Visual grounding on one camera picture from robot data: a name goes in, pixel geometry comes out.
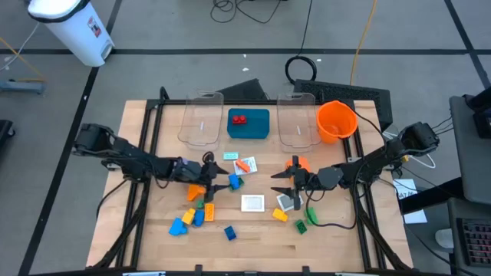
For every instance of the plastic coated card box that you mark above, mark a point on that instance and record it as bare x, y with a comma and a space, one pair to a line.
285, 203

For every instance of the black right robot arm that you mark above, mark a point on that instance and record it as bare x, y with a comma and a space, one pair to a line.
368, 165

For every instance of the white trash can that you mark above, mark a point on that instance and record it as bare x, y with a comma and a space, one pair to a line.
73, 27

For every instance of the black table frame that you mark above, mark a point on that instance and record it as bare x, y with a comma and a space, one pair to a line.
172, 102

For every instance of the orange foam die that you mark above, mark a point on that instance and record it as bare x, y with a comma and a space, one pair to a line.
303, 163

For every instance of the clear plastic bin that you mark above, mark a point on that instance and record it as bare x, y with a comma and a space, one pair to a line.
201, 119
298, 120

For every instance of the dark blue small brick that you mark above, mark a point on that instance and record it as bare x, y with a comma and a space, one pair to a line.
230, 233

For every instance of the yellow toy block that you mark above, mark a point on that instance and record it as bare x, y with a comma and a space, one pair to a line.
188, 216

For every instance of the black slanted panel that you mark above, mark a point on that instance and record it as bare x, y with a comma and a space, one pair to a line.
245, 91

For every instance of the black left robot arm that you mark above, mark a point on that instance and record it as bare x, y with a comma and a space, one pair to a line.
130, 159

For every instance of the black mesh computer case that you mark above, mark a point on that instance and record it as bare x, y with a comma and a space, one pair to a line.
345, 89

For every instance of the green stepped block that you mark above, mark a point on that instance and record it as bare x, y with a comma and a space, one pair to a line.
311, 215

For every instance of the black keyboard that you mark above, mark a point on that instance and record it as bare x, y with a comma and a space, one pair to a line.
475, 241

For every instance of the yellow-orange flat brick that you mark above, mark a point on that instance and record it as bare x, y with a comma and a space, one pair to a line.
209, 212

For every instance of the green long brick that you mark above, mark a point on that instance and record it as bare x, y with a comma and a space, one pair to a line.
242, 181

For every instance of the red toy brick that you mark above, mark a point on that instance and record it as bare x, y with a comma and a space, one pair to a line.
239, 120

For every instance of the small green cube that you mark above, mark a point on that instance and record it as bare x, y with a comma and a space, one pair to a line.
200, 204

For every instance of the black chair base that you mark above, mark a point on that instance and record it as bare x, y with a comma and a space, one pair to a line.
5, 132

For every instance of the mint green tile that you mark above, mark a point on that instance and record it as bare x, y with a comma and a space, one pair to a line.
231, 155

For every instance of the light blue toy block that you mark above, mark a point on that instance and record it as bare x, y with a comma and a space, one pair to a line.
177, 227

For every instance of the blue arch block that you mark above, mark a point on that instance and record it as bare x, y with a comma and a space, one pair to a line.
198, 217

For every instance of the white picture card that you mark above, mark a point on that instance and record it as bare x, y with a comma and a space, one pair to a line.
251, 166

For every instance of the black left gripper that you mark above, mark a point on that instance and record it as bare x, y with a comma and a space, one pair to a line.
192, 171

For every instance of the white paper sheet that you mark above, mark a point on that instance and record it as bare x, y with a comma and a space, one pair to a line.
416, 216
406, 188

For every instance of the black desk device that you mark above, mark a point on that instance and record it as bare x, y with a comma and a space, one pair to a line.
481, 115

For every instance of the yellow connector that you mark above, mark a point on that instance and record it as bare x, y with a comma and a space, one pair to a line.
404, 158

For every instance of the white computer mouse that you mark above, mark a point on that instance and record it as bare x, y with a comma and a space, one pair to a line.
444, 237

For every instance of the dark green small brick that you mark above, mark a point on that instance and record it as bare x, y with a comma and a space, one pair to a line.
301, 226

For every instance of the teal plastic bin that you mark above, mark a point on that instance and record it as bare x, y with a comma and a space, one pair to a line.
249, 130

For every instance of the grey-blue floor base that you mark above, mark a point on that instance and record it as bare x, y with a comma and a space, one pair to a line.
21, 86

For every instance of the orange-red toy brick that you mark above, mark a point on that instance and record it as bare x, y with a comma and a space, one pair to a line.
242, 165

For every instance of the orange pumpkin bucket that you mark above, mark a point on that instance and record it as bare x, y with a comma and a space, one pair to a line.
337, 120

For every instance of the yellow peg block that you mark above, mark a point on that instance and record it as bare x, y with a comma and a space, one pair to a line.
280, 214

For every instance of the dark grey desk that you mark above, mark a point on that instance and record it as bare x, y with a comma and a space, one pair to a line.
460, 209

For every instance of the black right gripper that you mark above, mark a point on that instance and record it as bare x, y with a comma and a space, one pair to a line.
308, 180

